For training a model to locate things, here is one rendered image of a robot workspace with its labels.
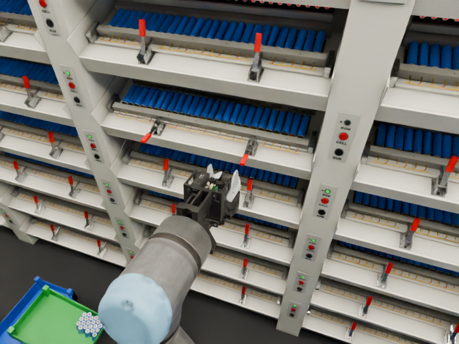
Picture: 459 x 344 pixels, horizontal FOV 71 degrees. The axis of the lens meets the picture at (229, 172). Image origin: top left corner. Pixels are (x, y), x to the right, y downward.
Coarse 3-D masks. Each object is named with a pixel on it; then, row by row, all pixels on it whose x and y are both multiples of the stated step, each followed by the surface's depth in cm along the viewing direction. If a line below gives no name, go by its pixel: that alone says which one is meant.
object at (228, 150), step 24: (120, 96) 97; (96, 120) 91; (120, 120) 93; (144, 120) 92; (312, 120) 85; (168, 144) 89; (192, 144) 86; (216, 144) 85; (240, 144) 84; (312, 144) 78; (264, 168) 84; (288, 168) 80; (312, 168) 76
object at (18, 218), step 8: (0, 184) 144; (8, 184) 148; (0, 192) 145; (8, 208) 151; (16, 216) 156; (24, 216) 160; (8, 224) 163; (16, 224) 160; (16, 232) 167; (24, 232) 163; (24, 240) 171; (32, 240) 169
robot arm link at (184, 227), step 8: (176, 216) 49; (184, 216) 49; (168, 224) 48; (176, 224) 48; (184, 224) 48; (192, 224) 48; (160, 232) 47; (168, 232) 46; (176, 232) 46; (184, 232) 46; (192, 232) 47; (200, 232) 48; (192, 240) 46; (200, 240) 47; (208, 240) 49; (200, 248) 47; (208, 248) 49; (200, 256) 47
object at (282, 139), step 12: (120, 108) 92; (132, 108) 91; (144, 108) 90; (168, 120) 89; (180, 120) 87; (192, 120) 86; (204, 120) 86; (228, 132) 85; (240, 132) 83; (252, 132) 82; (264, 132) 82; (264, 144) 82; (288, 144) 81; (300, 144) 79
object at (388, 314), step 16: (320, 288) 117; (336, 288) 117; (352, 288) 114; (320, 304) 115; (336, 304) 114; (352, 304) 113; (368, 304) 108; (384, 304) 112; (400, 304) 110; (416, 304) 110; (368, 320) 111; (384, 320) 110; (400, 320) 109; (416, 320) 109; (432, 320) 108; (448, 320) 106; (416, 336) 107; (432, 336) 106; (448, 336) 104
